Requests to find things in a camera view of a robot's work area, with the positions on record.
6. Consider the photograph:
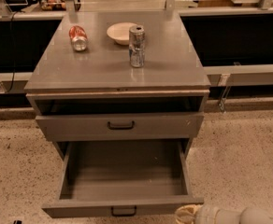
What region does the grey drawer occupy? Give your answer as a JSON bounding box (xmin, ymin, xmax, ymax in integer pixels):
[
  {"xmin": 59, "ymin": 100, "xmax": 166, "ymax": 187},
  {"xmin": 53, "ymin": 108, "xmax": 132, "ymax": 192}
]
[
  {"xmin": 42, "ymin": 139, "xmax": 204, "ymax": 218},
  {"xmin": 36, "ymin": 112, "xmax": 203, "ymax": 142}
]

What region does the grey top drawer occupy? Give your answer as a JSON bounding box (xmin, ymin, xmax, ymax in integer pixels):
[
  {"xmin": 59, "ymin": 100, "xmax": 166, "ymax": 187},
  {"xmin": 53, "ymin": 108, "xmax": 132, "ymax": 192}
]
[{"xmin": 36, "ymin": 112, "xmax": 203, "ymax": 142}]

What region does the grey drawer cabinet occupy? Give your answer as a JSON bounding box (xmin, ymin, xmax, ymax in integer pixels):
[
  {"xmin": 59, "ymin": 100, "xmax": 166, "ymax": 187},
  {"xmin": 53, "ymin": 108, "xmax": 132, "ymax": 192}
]
[{"xmin": 25, "ymin": 11, "xmax": 210, "ymax": 155}]

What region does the silver upright soda can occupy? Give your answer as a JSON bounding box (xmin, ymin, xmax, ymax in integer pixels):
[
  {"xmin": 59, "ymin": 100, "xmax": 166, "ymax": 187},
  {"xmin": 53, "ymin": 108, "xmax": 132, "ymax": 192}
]
[{"xmin": 129, "ymin": 25, "xmax": 145, "ymax": 68}]

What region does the white bowl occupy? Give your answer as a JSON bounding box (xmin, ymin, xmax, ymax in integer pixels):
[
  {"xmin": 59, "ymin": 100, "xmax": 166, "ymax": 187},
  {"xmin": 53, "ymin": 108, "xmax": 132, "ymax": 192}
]
[{"xmin": 107, "ymin": 22, "xmax": 134, "ymax": 46}]

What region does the red soda can lying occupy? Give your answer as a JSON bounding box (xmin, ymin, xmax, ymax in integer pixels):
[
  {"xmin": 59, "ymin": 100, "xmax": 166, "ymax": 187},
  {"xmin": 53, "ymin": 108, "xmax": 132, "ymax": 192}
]
[{"xmin": 69, "ymin": 25, "xmax": 88, "ymax": 51}]

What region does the black top drawer handle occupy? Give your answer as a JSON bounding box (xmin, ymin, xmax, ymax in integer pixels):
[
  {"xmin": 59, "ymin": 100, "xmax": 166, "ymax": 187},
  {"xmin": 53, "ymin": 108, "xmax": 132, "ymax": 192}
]
[{"xmin": 107, "ymin": 120, "xmax": 135, "ymax": 130}]

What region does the black drawer handle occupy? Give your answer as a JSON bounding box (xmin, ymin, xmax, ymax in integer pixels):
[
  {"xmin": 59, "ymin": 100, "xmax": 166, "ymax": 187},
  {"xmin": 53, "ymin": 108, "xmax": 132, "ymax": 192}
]
[
  {"xmin": 110, "ymin": 206, "xmax": 137, "ymax": 217},
  {"xmin": 107, "ymin": 120, "xmax": 135, "ymax": 130}
]

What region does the metal bracket on rail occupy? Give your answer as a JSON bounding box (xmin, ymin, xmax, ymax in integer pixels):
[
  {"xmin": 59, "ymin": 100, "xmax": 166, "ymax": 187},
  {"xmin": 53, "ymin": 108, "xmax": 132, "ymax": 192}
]
[{"xmin": 218, "ymin": 74, "xmax": 231, "ymax": 113}]

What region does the black lower drawer handle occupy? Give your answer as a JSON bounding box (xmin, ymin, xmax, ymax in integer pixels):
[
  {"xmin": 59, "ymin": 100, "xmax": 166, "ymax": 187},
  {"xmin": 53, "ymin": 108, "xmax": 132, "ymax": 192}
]
[{"xmin": 110, "ymin": 206, "xmax": 137, "ymax": 217}]

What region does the black cable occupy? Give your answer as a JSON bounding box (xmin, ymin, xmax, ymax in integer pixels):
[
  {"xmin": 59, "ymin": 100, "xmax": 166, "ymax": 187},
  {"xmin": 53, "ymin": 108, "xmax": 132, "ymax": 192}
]
[{"xmin": 4, "ymin": 11, "xmax": 22, "ymax": 94}]

